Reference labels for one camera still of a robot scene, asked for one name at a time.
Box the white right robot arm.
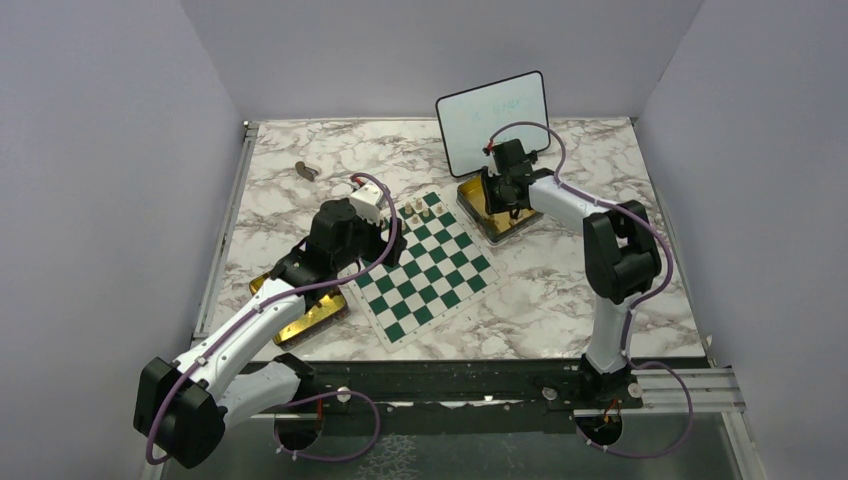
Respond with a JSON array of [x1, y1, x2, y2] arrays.
[[480, 139, 662, 407]]

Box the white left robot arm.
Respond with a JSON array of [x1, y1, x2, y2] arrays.
[[133, 194, 406, 468]]

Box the gold tin with white pieces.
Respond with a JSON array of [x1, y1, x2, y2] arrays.
[[455, 173, 545, 246]]

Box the gold tin with dark pieces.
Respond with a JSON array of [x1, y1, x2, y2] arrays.
[[248, 271, 350, 351]]

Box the green white chess mat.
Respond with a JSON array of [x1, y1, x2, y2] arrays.
[[349, 190, 506, 352]]

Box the small whiteboard with stand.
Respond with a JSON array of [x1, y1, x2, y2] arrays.
[[435, 70, 551, 178]]

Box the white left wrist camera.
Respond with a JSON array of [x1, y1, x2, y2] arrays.
[[349, 183, 385, 226]]

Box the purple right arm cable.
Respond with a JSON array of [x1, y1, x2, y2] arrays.
[[483, 121, 696, 460]]

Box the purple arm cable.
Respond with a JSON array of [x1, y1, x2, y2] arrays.
[[145, 172, 402, 466], [483, 121, 696, 460]]

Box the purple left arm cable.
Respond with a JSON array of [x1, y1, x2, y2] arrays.
[[145, 172, 402, 466]]

